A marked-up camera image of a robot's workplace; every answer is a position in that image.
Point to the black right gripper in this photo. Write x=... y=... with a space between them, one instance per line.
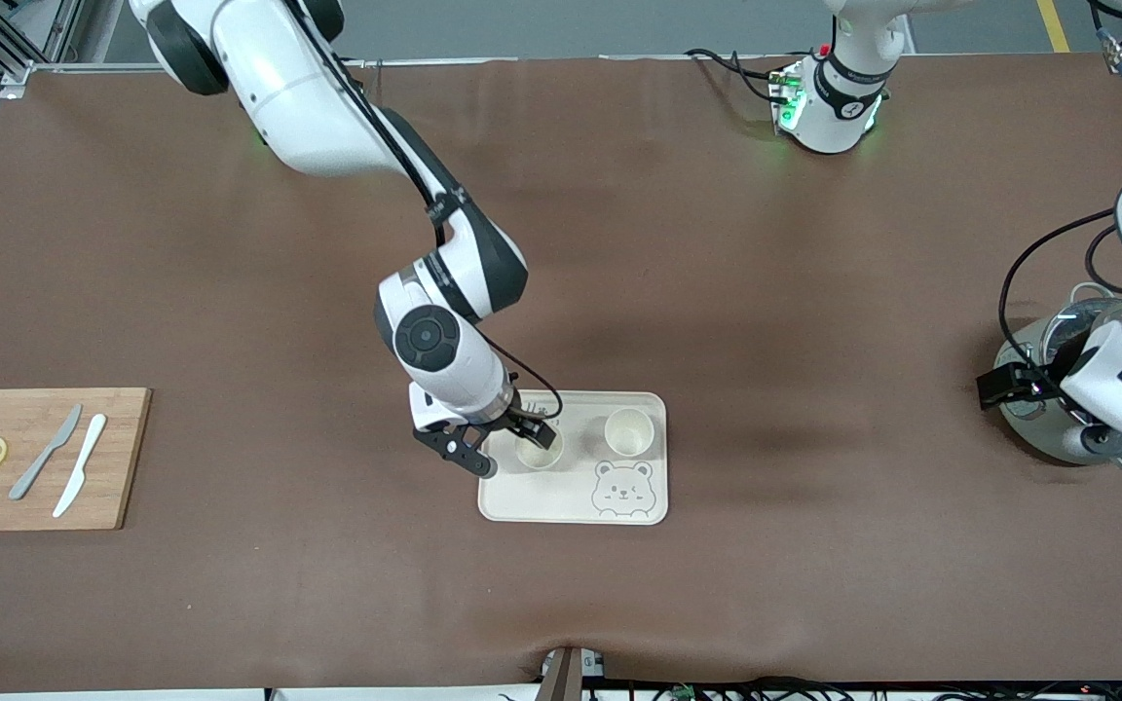
x=525 y=419

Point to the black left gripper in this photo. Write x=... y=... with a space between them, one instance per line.
x=1036 y=377

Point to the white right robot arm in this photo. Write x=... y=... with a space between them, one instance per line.
x=298 y=107

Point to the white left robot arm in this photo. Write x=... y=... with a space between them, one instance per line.
x=839 y=117

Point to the cream bear print tray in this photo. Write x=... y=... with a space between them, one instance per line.
x=542 y=501

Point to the grey-green electric cooking pot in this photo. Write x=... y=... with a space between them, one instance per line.
x=1038 y=433

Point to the glass pot lid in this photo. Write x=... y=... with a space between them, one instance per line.
x=1072 y=326

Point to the brown table cover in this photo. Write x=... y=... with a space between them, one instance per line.
x=717 y=243

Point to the bamboo cutting board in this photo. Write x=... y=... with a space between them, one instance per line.
x=123 y=487

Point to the white plastic knife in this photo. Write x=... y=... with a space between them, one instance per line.
x=80 y=465

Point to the grey plastic knife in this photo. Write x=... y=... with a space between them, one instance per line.
x=47 y=453

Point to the black right camera bracket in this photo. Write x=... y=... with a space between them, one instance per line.
x=459 y=450

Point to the brown camera post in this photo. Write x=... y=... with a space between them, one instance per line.
x=566 y=677

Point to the aluminium frame rail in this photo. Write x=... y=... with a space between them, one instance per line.
x=16 y=73

